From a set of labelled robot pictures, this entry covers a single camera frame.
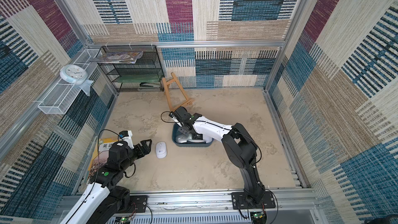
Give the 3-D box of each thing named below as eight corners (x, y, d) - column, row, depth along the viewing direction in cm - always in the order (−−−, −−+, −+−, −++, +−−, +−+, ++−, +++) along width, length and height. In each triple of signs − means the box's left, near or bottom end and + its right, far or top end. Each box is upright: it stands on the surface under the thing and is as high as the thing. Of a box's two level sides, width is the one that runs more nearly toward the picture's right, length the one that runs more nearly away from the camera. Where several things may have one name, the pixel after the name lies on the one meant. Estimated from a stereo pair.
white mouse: (157, 159, 89) (155, 157, 87) (156, 144, 95) (155, 142, 93) (167, 157, 90) (166, 155, 88) (166, 142, 96) (165, 140, 94)
